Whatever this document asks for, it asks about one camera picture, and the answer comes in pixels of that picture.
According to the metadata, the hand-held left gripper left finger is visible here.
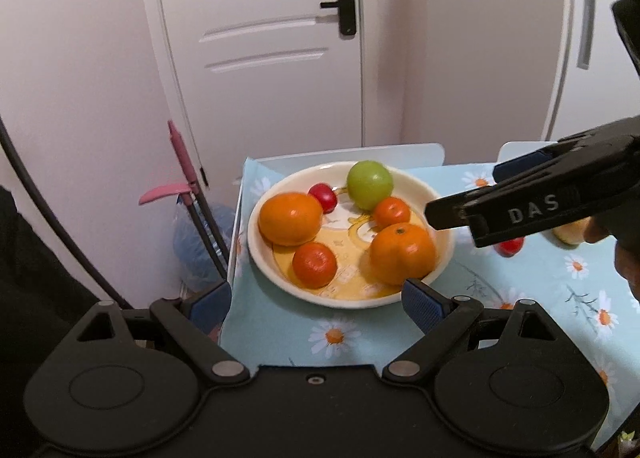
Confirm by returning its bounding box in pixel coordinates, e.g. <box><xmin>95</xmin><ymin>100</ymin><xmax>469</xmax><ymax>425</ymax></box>
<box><xmin>75</xmin><ymin>280</ymin><xmax>251</xmax><ymax>384</ymax></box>

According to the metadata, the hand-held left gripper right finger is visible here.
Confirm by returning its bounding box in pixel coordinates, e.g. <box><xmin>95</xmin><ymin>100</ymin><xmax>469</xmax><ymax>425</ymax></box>
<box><xmin>382</xmin><ymin>279</ymin><xmax>558</xmax><ymax>384</ymax></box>

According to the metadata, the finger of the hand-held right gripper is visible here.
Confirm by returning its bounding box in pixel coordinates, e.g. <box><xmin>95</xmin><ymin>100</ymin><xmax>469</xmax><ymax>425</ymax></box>
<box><xmin>424</xmin><ymin>158</ymin><xmax>640</xmax><ymax>249</ymax></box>
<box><xmin>492</xmin><ymin>115</ymin><xmax>640</xmax><ymax>185</ymax></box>

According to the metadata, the red cherry tomato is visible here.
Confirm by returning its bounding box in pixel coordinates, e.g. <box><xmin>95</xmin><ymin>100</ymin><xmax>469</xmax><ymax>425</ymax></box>
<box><xmin>495</xmin><ymin>236</ymin><xmax>526</xmax><ymax>258</ymax></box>
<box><xmin>307</xmin><ymin>183</ymin><xmax>337</xmax><ymax>214</ymax></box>

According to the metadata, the large orange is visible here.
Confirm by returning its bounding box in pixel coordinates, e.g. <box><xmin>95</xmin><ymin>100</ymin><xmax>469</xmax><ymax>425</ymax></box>
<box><xmin>368</xmin><ymin>222</ymin><xmax>438</xmax><ymax>287</ymax></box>

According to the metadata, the cream and yellow plate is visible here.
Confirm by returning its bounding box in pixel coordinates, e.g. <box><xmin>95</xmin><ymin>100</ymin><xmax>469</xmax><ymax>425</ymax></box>
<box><xmin>247</xmin><ymin>161</ymin><xmax>457</xmax><ymax>310</ymax></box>

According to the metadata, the small tangerine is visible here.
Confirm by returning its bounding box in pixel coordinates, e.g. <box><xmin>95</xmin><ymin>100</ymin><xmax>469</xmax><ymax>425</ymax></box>
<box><xmin>292</xmin><ymin>242</ymin><xmax>339</xmax><ymax>289</ymax></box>
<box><xmin>372</xmin><ymin>196</ymin><xmax>412</xmax><ymax>232</ymax></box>

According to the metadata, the medium orange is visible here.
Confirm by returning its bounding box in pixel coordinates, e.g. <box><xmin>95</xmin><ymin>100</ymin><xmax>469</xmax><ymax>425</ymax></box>
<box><xmin>258</xmin><ymin>192</ymin><xmax>325</xmax><ymax>247</ymax></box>

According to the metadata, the green apple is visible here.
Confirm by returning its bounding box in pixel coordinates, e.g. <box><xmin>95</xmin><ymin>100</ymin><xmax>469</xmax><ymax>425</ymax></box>
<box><xmin>346</xmin><ymin>160</ymin><xmax>395</xmax><ymax>212</ymax></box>

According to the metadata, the person's right hand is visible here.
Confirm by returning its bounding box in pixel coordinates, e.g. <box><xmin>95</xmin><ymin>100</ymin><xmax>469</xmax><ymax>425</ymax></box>
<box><xmin>584</xmin><ymin>217</ymin><xmax>640</xmax><ymax>302</ymax></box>

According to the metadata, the large yellow apple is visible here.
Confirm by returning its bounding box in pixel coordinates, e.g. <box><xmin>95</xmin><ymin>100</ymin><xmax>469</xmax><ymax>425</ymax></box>
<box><xmin>552</xmin><ymin>218</ymin><xmax>594</xmax><ymax>246</ymax></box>

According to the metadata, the white chair back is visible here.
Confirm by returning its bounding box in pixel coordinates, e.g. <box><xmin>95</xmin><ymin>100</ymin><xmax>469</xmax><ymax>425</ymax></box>
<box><xmin>245</xmin><ymin>142</ymin><xmax>446</xmax><ymax>178</ymax></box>
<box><xmin>497</xmin><ymin>140</ymin><xmax>559</xmax><ymax>165</ymax></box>

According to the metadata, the blue plastic bag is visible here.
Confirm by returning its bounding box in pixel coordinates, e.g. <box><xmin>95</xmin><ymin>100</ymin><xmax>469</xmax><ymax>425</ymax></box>
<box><xmin>172</xmin><ymin>202</ymin><xmax>236</xmax><ymax>291</ymax></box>

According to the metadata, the blue daisy print tablecloth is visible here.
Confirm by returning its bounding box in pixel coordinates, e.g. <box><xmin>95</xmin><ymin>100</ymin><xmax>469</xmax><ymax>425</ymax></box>
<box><xmin>220</xmin><ymin>157</ymin><xmax>640</xmax><ymax>450</ymax></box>

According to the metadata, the white cabinet door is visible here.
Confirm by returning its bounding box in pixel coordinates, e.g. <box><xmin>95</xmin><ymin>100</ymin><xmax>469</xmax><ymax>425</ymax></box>
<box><xmin>542</xmin><ymin>0</ymin><xmax>640</xmax><ymax>143</ymax></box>

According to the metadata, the dark cloth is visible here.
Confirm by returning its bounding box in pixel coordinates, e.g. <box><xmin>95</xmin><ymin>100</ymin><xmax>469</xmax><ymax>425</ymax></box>
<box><xmin>0</xmin><ymin>185</ymin><xmax>103</xmax><ymax>458</ymax></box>

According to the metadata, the white panelled door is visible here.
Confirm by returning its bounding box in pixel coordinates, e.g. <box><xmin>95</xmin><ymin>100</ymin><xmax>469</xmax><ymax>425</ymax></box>
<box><xmin>136</xmin><ymin>0</ymin><xmax>367</xmax><ymax>176</ymax></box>

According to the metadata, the black cable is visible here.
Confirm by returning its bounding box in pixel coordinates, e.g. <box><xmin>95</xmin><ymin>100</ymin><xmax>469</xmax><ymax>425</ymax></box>
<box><xmin>0</xmin><ymin>115</ymin><xmax>135</xmax><ymax>310</ymax></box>

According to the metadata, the black door lock handle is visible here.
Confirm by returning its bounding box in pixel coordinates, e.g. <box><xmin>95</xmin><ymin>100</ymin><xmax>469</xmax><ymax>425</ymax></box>
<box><xmin>320</xmin><ymin>0</ymin><xmax>359</xmax><ymax>37</ymax></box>

